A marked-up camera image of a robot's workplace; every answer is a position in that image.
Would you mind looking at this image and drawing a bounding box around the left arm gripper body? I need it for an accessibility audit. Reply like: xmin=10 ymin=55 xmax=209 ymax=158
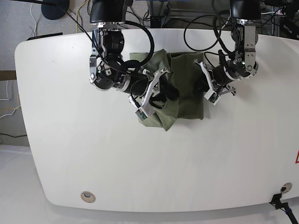
xmin=193 ymin=59 xmax=237 ymax=96

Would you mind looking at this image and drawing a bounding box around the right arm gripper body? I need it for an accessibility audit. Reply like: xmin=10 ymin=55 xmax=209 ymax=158
xmin=129 ymin=68 xmax=170 ymax=112

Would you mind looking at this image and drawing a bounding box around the olive green T-shirt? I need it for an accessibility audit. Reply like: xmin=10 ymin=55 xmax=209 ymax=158
xmin=139 ymin=49 xmax=204 ymax=131

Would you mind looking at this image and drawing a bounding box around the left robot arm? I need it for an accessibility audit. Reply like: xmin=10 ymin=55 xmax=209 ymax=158
xmin=193 ymin=0 xmax=261 ymax=104

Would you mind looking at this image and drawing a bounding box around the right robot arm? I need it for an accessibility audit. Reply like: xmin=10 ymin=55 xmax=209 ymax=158
xmin=90 ymin=0 xmax=179 ymax=115

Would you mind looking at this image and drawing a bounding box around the red warning triangle sticker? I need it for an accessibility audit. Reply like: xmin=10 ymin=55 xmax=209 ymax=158
xmin=295 ymin=151 xmax=299 ymax=164

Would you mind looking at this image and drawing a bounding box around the round black stand base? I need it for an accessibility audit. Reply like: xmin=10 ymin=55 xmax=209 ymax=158
xmin=41 ymin=0 xmax=70 ymax=20

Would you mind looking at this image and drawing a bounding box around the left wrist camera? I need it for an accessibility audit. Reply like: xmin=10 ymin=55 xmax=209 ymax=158
xmin=204 ymin=89 xmax=221 ymax=105

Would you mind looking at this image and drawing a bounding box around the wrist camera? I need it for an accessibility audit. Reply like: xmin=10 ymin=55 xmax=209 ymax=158
xmin=135 ymin=104 xmax=155 ymax=121
xmin=204 ymin=89 xmax=221 ymax=105

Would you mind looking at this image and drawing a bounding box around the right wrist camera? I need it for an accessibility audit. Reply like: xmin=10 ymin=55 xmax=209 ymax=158
xmin=135 ymin=104 xmax=155 ymax=121

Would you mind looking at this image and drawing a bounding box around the aluminium frame with black foot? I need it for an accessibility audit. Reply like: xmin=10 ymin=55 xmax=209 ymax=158
xmin=147 ymin=0 xmax=170 ymax=28

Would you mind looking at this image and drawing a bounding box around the yellow cable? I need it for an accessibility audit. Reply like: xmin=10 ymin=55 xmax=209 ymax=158
xmin=75 ymin=0 xmax=90 ymax=34

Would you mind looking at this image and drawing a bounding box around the left table cable grommet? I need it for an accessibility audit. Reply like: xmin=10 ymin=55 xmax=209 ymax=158
xmin=80 ymin=191 xmax=96 ymax=203

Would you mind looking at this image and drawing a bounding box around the table cable grommet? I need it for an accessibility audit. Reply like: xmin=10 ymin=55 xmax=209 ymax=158
xmin=80 ymin=191 xmax=96 ymax=203
xmin=280 ymin=182 xmax=292 ymax=194

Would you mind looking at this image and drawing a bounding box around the right table cable grommet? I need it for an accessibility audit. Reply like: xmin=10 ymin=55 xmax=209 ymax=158
xmin=280 ymin=182 xmax=292 ymax=194

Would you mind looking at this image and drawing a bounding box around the black clamp with cable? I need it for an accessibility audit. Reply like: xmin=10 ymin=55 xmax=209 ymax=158
xmin=270 ymin=194 xmax=298 ymax=224

